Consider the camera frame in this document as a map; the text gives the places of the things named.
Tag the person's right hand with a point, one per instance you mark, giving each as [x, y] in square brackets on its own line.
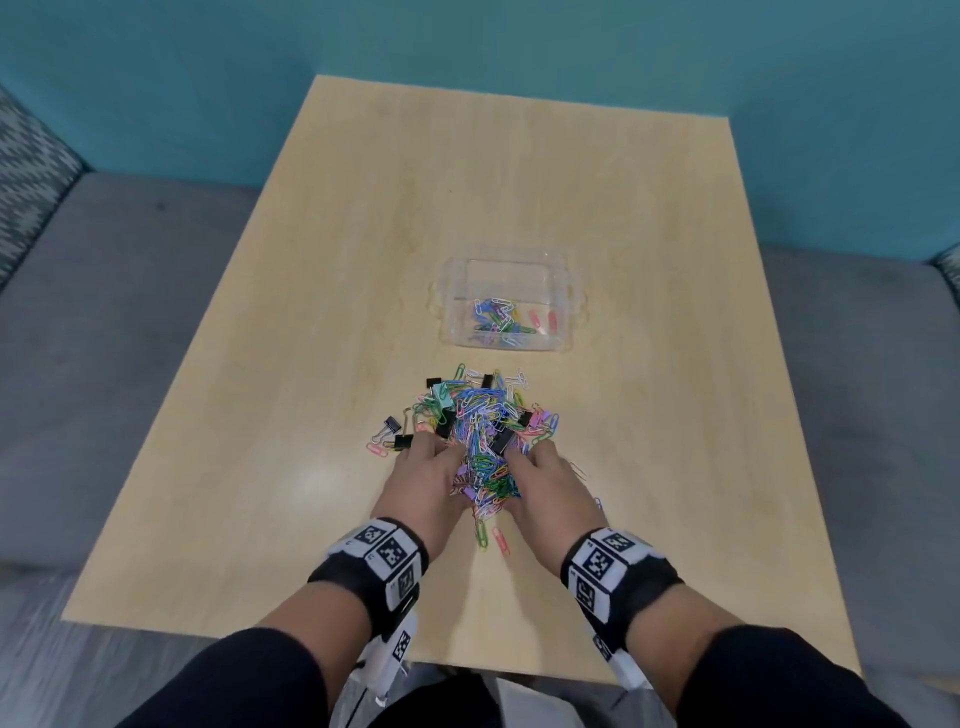
[551, 499]

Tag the person's left hand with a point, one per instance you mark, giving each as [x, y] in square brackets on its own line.
[416, 487]

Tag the person's left fingers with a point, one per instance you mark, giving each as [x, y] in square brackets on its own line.
[431, 444]

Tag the person's right fingers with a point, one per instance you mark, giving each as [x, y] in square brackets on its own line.
[540, 451]

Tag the pile of coloured paper clips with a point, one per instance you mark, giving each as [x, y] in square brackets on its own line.
[480, 420]

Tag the person's left forearm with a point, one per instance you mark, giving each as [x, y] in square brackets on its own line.
[300, 637]

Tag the person's right forearm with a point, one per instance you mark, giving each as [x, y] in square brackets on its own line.
[697, 645]

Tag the scattered black binder clips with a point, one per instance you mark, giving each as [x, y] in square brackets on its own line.
[403, 442]

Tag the mint green binder clip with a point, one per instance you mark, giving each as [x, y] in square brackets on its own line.
[441, 397]

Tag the black marker wristband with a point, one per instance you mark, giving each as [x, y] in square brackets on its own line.
[611, 577]
[375, 562]

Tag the small heap of paper clips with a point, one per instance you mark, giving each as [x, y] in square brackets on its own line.
[499, 316]

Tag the clear plastic container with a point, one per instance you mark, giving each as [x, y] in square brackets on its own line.
[457, 292]

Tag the person's dark clothing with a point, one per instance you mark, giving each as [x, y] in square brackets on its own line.
[442, 705]

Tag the grey bench seat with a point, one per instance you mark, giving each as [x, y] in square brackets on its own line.
[862, 450]
[112, 360]

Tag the grey patterned cushion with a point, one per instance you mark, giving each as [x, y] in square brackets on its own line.
[30, 195]
[949, 274]

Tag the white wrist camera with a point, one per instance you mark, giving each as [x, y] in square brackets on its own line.
[622, 664]
[386, 656]

